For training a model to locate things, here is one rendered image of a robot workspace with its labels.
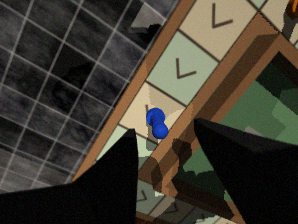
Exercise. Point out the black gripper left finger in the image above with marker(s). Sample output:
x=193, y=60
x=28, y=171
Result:
x=105, y=194

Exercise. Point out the blue pawn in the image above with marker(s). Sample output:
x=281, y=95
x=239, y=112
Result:
x=155, y=118

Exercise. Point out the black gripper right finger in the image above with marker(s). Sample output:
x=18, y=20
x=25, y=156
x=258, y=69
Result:
x=259, y=174

